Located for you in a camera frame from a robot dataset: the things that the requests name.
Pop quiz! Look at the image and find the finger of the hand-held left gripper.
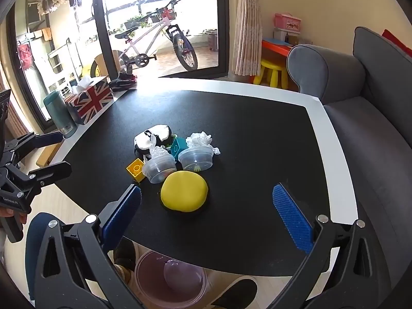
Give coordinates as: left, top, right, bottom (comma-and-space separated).
3, 131, 64, 165
6, 161, 73, 202

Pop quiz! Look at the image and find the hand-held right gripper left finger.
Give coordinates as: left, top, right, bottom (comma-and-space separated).
34, 183, 142, 309

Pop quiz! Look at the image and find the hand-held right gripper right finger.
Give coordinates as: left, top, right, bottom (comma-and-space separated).
267, 183, 383, 309

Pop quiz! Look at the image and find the pink plastic bin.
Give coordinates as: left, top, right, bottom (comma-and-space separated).
134, 250, 208, 309

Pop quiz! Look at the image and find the large white tissue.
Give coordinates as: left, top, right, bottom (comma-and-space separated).
186, 131, 221, 156

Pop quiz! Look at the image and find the person's left hand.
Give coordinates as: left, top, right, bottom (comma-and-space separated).
0, 208, 28, 225

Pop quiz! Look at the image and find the wooden cabinet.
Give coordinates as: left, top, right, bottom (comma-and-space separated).
36, 142, 62, 168

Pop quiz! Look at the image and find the teal thermos bottle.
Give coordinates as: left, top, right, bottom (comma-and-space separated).
43, 90, 79, 139

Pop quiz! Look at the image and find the yellow toy block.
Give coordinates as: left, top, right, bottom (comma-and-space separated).
126, 158, 145, 185

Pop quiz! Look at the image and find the brown fuzzy slipper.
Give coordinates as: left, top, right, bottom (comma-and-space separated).
113, 238, 138, 281

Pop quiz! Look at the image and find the clear plastic container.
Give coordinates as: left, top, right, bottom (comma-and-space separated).
178, 146, 215, 172
142, 153, 177, 185

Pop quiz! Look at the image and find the flag print tissue box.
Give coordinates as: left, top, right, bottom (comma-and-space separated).
64, 76, 115, 126

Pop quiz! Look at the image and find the navy blue chair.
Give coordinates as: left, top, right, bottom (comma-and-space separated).
25, 212, 49, 302

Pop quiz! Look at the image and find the yellow round lid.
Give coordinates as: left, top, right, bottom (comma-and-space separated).
160, 171, 210, 214

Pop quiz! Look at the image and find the small crumpled white tissue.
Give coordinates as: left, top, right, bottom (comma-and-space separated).
149, 144, 168, 160

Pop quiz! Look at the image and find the white shelf rack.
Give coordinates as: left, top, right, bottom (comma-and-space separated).
48, 42, 80, 98

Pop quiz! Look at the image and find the teal toy block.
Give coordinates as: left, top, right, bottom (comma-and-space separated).
170, 137, 188, 162

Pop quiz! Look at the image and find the red hanging bag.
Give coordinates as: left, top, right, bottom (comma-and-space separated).
17, 43, 35, 69

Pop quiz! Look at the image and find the black slipper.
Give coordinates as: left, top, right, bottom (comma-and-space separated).
211, 277, 258, 309

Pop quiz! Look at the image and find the grey sofa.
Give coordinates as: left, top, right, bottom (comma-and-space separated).
286, 26, 412, 298

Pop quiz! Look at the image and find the white bicycle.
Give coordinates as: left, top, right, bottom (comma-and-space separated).
108, 0, 199, 75

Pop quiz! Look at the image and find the row of potted plants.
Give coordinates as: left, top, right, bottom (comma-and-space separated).
123, 14, 162, 30

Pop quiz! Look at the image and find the yellow plastic stool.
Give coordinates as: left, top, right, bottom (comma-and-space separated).
253, 58, 289, 88

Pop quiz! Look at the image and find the red kids table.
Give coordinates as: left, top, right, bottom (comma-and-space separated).
261, 38, 294, 59

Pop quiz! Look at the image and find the clear storage box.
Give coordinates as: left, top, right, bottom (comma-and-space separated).
273, 28, 302, 41

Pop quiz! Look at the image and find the beige patterned curtain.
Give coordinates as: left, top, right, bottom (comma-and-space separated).
234, 0, 265, 76

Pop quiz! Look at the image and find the pink storage box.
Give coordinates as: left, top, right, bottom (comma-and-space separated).
274, 13, 302, 33

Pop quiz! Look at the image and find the red cushion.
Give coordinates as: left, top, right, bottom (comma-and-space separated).
382, 29, 412, 57

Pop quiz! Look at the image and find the white pouch with black strap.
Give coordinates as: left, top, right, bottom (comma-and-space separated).
133, 124, 179, 160

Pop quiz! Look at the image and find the black sliding door frame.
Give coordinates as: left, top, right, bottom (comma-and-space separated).
91, 0, 230, 81

